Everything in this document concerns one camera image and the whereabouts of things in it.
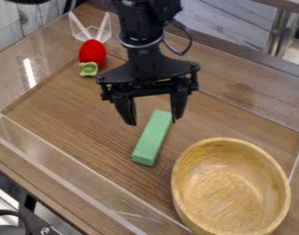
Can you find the metal frame in background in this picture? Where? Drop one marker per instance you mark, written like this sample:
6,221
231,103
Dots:
281,32

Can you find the red felt strawberry toy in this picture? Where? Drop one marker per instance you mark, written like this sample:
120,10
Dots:
92,55

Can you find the black table leg bracket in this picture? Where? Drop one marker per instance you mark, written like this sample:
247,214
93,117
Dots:
37,226

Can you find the clear acrylic corner bracket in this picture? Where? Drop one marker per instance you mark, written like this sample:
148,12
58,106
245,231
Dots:
81,33

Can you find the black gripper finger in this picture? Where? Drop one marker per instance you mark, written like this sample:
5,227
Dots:
125,108
178,104

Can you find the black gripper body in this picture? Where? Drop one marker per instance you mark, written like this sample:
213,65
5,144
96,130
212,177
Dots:
148,74

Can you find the brown wooden bowl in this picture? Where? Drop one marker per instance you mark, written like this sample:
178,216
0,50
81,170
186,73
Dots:
229,188

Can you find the green rectangular stick block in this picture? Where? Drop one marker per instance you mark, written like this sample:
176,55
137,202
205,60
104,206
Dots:
152,137

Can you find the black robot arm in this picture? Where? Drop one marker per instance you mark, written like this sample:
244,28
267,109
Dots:
142,20

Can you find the clear acrylic front wall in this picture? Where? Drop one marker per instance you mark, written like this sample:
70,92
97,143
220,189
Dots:
96,205

